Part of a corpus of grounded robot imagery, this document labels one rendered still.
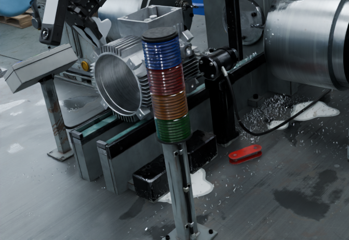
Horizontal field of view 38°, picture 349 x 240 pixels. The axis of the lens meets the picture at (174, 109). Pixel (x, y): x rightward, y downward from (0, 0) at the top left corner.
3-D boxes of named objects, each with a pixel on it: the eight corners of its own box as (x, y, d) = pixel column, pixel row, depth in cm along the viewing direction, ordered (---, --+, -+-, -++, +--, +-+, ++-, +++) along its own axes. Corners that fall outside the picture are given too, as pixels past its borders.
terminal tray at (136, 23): (155, 31, 130) (150, 4, 127) (186, 36, 123) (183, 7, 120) (121, 47, 122) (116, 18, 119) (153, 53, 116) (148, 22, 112)
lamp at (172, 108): (170, 102, 90) (166, 78, 88) (195, 108, 86) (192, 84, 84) (146, 116, 86) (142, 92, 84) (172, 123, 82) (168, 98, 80)
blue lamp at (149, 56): (162, 54, 86) (159, 29, 84) (189, 59, 82) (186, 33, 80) (137, 66, 82) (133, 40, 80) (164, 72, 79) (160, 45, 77)
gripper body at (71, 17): (109, 2, 113) (78, -40, 104) (88, 30, 110) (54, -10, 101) (88, -1, 118) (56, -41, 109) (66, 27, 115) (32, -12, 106)
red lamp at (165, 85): (166, 78, 88) (162, 54, 86) (192, 84, 84) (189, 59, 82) (142, 92, 84) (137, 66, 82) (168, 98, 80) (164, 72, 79)
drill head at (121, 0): (131, 31, 189) (119, -37, 178) (207, 42, 165) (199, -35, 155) (79, 53, 173) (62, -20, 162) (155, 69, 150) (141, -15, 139)
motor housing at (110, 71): (152, 83, 139) (141, 16, 131) (206, 96, 127) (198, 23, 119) (97, 113, 126) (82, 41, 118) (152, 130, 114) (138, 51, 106)
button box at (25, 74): (68, 69, 134) (58, 52, 133) (79, 58, 128) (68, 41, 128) (12, 94, 123) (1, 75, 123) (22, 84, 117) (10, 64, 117)
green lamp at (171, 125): (173, 124, 92) (170, 102, 90) (198, 131, 88) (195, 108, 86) (150, 138, 88) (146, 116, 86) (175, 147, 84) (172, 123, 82)
